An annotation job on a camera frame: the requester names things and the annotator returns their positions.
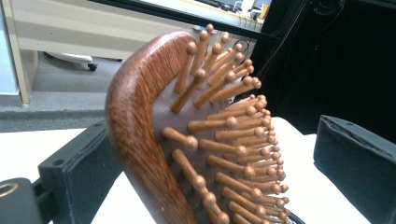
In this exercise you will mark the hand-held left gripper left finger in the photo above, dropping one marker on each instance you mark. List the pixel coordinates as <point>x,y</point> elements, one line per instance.
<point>81,174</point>

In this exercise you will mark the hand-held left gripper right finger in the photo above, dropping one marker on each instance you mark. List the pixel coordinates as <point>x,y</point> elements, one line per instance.
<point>358,168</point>

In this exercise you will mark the brown wooden hairbrush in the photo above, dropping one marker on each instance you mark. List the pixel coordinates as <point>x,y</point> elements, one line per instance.
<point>137,124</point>

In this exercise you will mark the white table mat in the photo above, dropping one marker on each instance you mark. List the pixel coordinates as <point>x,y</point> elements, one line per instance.
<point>28,152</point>

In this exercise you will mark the black curtain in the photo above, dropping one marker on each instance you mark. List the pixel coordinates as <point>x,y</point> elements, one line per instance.
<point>342,62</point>

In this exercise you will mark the office chair base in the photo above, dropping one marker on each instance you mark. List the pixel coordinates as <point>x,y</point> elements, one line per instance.
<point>74,58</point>

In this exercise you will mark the white cabinet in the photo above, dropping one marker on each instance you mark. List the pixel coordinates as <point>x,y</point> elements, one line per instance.
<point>7,62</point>

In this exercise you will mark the light wooden desk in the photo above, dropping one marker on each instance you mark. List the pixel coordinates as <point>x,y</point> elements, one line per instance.
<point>81,28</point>

